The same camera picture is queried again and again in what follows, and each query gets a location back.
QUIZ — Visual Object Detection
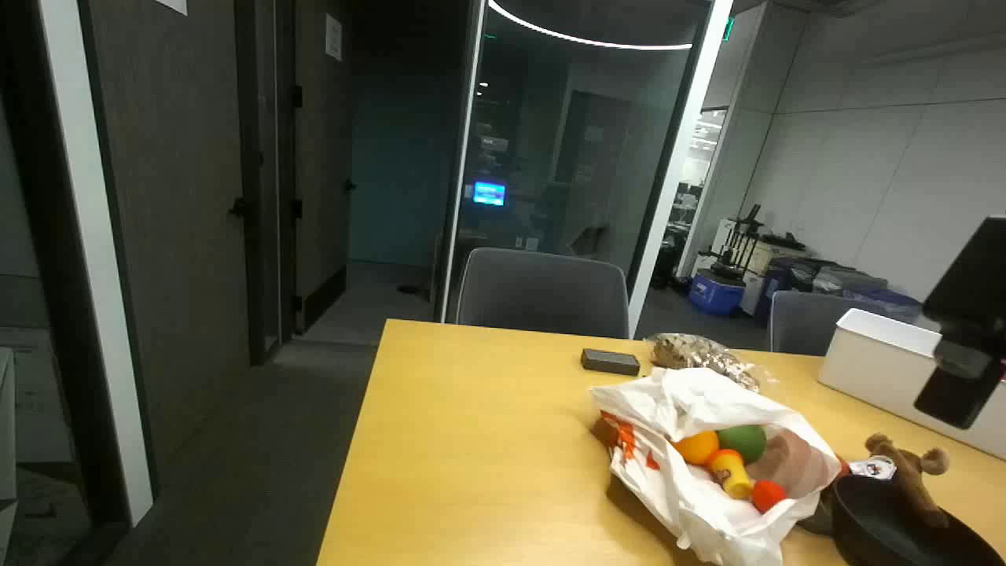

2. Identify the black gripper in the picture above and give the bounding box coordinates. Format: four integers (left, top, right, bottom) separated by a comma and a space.
912, 218, 1006, 432

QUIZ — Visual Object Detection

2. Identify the small black phone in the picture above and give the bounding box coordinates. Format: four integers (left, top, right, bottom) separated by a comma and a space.
579, 346, 644, 378

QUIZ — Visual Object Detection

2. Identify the blue bin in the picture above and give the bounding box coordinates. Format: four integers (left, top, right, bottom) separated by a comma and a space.
686, 268, 749, 321

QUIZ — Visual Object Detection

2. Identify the green plastic fruit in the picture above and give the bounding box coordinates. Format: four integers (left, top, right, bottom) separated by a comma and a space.
718, 421, 771, 466

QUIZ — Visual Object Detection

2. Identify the white rectangular box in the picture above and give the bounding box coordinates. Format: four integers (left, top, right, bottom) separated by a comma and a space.
813, 305, 1006, 463

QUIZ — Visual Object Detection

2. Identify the clear bag of nuts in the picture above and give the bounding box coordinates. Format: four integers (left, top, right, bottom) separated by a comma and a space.
652, 332, 763, 392

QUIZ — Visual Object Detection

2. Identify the white orange plastic bag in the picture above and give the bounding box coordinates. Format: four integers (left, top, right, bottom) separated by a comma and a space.
592, 365, 847, 566

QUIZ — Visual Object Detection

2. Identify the dark grey chair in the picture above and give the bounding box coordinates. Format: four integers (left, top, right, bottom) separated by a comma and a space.
768, 285, 847, 357

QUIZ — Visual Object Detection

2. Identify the black bowl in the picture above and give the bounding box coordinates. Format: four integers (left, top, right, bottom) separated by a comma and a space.
827, 474, 1006, 566

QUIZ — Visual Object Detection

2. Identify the brown plush toy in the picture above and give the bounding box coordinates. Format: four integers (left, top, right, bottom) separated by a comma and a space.
847, 432, 952, 507

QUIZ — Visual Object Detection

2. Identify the white glass frame strip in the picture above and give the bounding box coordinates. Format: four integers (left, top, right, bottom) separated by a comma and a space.
438, 0, 489, 324

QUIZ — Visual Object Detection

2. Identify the blue lit screen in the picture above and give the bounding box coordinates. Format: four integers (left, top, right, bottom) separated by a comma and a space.
469, 180, 509, 209

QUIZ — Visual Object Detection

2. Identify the dark door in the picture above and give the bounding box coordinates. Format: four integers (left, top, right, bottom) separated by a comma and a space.
237, 0, 290, 367

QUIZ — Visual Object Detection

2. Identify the white pillar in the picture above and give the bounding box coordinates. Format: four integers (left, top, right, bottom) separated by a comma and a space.
626, 0, 737, 339

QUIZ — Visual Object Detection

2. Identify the white leaning frame post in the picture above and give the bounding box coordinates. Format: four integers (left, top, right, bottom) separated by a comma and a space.
36, 0, 158, 530

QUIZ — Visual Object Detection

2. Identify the grey office chair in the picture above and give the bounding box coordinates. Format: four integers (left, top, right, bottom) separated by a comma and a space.
449, 247, 633, 339

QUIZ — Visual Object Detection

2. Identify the curved ceiling light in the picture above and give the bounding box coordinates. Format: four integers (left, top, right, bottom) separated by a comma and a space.
483, 0, 698, 57

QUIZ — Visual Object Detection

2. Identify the paper wall sign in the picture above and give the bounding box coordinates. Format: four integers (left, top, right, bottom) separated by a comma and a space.
321, 11, 347, 64

